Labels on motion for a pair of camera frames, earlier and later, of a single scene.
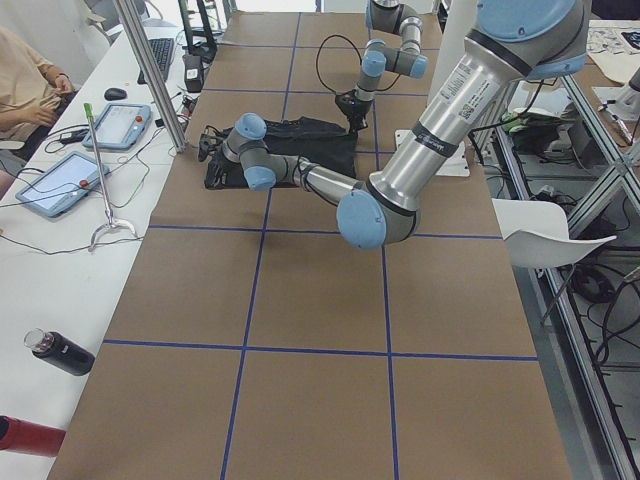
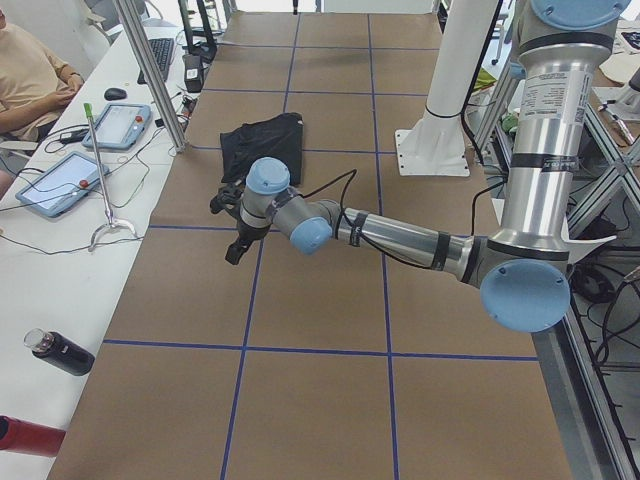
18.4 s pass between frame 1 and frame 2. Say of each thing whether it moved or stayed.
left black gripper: moved
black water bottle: stayed
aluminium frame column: stayed
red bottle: stayed
